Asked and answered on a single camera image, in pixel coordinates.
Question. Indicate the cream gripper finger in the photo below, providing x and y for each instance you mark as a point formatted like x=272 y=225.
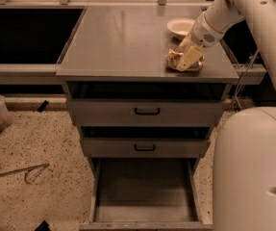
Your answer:
x=191 y=59
x=186 y=42

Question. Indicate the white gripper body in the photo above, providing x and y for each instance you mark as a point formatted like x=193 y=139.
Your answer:
x=201 y=33

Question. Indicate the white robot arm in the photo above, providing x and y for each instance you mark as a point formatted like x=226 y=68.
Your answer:
x=244 y=158

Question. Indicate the grey drawer cabinet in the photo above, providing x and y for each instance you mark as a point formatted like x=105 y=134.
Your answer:
x=129 y=43

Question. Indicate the grey top drawer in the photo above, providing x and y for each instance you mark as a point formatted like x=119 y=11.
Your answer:
x=145 y=104

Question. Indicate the grey drawer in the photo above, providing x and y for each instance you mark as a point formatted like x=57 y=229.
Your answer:
x=144 y=195
x=145 y=104
x=145 y=142

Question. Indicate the grey middle drawer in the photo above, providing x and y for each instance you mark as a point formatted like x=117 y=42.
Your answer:
x=145 y=142

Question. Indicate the grey bottom drawer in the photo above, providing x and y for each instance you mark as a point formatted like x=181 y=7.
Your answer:
x=144 y=195

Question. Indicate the white paper bowl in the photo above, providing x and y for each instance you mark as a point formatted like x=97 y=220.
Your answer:
x=180 y=27

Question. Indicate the small black floor block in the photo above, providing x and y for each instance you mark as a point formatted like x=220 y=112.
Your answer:
x=43 y=105

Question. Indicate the metal grabber stick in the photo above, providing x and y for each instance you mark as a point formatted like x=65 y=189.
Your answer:
x=25 y=169

